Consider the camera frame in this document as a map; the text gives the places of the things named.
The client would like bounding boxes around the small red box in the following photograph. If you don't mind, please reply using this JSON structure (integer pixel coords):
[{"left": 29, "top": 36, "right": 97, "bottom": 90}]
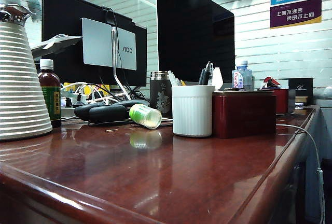
[{"left": 257, "top": 88, "right": 290, "bottom": 115}]

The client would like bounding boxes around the yellow packet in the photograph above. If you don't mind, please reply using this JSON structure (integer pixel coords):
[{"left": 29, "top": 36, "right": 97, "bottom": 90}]
[{"left": 63, "top": 82, "right": 111, "bottom": 97}]

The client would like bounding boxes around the purple and blue wall poster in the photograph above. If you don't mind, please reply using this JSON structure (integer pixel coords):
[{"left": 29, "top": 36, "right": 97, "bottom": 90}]
[{"left": 269, "top": 0, "right": 323, "bottom": 30}]

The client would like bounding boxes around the black gift box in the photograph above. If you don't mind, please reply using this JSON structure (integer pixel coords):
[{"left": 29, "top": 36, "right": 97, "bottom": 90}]
[{"left": 287, "top": 78, "right": 314, "bottom": 97}]

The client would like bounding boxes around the AOC monitor back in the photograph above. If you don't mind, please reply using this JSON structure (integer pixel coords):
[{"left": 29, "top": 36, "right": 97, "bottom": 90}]
[{"left": 41, "top": 0, "right": 148, "bottom": 101}]

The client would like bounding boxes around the dark red lacquer box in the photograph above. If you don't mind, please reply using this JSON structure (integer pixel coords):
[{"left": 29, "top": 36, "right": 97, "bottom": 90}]
[{"left": 212, "top": 90, "right": 277, "bottom": 139}]

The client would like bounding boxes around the green-lidded toothpick jar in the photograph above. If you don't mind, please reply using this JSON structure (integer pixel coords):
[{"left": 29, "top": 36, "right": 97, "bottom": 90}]
[{"left": 129, "top": 103, "right": 163, "bottom": 130}]

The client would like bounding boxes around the white power strip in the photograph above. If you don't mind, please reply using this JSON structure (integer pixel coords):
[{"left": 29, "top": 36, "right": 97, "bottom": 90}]
[{"left": 60, "top": 90, "right": 90, "bottom": 116}]

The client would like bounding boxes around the white tissue sheet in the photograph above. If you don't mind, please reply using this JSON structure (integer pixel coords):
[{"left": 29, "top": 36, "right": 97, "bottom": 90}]
[{"left": 212, "top": 67, "right": 224, "bottom": 91}]

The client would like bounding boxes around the white retractable pen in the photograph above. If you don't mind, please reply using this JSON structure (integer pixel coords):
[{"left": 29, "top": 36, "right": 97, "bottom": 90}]
[{"left": 167, "top": 70, "right": 182, "bottom": 87}]

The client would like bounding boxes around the dark grey over-ear headphones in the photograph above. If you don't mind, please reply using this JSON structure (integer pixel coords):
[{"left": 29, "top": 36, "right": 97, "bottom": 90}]
[{"left": 74, "top": 100, "right": 150, "bottom": 124}]

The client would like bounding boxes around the silver model aircraft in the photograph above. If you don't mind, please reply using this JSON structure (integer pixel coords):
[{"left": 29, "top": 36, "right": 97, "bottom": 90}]
[{"left": 30, "top": 34, "right": 83, "bottom": 59}]

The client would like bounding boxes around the red black desk ornament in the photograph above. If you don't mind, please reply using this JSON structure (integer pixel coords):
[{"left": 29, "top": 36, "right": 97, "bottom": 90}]
[{"left": 260, "top": 76, "right": 282, "bottom": 90}]

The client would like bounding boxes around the black steel travel mug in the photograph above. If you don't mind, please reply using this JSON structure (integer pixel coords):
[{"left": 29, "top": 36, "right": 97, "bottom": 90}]
[{"left": 149, "top": 71, "right": 173, "bottom": 118}]

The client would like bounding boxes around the large black monitor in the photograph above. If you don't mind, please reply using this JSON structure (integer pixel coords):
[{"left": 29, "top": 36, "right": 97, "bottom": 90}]
[{"left": 156, "top": 0, "right": 236, "bottom": 83}]

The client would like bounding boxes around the brown bottle white cap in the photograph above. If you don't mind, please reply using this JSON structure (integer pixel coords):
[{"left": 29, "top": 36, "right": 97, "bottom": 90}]
[{"left": 37, "top": 59, "right": 62, "bottom": 129}]

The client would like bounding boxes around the slim black pen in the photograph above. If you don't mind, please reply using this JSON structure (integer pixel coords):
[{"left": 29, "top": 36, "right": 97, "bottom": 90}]
[{"left": 203, "top": 61, "right": 211, "bottom": 86}]

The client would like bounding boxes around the white charging cable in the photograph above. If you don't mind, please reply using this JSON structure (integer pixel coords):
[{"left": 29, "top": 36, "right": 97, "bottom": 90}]
[{"left": 275, "top": 123, "right": 326, "bottom": 224}]

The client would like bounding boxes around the white ribbed thermos jug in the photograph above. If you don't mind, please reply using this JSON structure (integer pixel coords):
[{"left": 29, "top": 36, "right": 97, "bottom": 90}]
[{"left": 0, "top": 4, "right": 53, "bottom": 142}]

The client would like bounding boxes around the clear gel pen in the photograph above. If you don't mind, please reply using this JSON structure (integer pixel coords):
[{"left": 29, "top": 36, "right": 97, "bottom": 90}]
[{"left": 207, "top": 63, "right": 214, "bottom": 86}]

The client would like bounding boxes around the white fluted pen holder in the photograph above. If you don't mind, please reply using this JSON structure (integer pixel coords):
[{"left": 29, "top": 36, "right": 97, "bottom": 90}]
[{"left": 171, "top": 85, "right": 216, "bottom": 138}]

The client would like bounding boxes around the clear water bottle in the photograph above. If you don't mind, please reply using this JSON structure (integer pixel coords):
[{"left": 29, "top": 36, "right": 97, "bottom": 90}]
[{"left": 231, "top": 60, "right": 253, "bottom": 91}]

